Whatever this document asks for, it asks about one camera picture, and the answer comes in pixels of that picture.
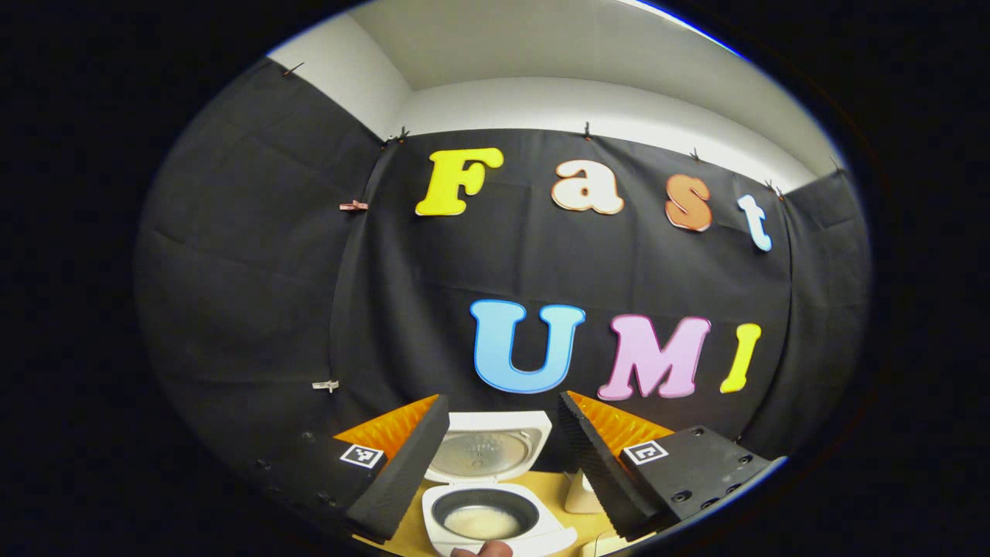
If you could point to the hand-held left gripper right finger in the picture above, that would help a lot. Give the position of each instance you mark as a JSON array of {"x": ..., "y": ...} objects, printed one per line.
[{"x": 592, "y": 472}]

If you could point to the white rice cooker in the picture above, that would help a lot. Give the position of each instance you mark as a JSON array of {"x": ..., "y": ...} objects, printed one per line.
[{"x": 487, "y": 456}]

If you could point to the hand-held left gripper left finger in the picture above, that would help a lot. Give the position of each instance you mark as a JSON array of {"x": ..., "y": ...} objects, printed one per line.
[{"x": 406, "y": 472}]

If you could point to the pink clip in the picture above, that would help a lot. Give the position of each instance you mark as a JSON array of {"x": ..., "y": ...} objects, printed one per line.
[{"x": 353, "y": 206}]

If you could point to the white toaster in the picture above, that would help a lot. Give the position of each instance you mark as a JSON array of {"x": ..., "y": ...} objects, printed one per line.
[{"x": 578, "y": 495}]

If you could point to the black backdrop cloth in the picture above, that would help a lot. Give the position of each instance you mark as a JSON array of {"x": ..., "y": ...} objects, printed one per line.
[{"x": 271, "y": 271}]

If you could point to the white clip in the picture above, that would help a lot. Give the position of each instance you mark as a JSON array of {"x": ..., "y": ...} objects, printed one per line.
[{"x": 325, "y": 385}]

